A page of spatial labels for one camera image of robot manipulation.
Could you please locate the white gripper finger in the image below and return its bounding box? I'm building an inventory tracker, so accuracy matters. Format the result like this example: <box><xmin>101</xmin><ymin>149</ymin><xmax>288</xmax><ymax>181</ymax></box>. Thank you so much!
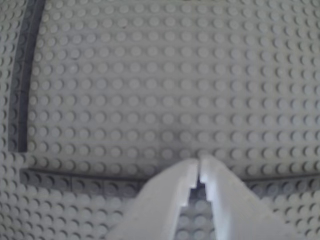
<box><xmin>199</xmin><ymin>155</ymin><xmax>302</xmax><ymax>240</ymax></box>
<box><xmin>106</xmin><ymin>158</ymin><xmax>200</xmax><ymax>240</ymax></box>

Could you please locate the grey studded LEGO baseplate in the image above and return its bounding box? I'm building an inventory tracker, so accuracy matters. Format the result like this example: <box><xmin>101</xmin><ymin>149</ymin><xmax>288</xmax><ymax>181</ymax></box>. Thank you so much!
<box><xmin>0</xmin><ymin>0</ymin><xmax>320</xmax><ymax>240</ymax></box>

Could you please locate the long dark grey brick strip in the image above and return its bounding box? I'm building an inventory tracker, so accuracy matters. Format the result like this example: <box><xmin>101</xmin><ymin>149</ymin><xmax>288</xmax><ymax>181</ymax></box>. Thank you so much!
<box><xmin>8</xmin><ymin>0</ymin><xmax>47</xmax><ymax>153</ymax></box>

